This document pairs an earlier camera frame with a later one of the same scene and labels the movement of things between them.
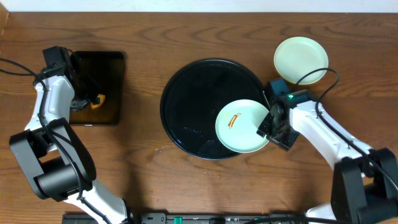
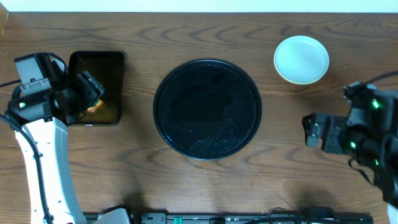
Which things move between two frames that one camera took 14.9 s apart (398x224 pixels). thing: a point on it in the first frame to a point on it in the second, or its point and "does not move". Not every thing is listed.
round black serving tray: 192,98 does not move
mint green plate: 237,125 to 301,60
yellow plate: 294,67 does not move
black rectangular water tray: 105,71 does not move
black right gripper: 263,129 to 335,124
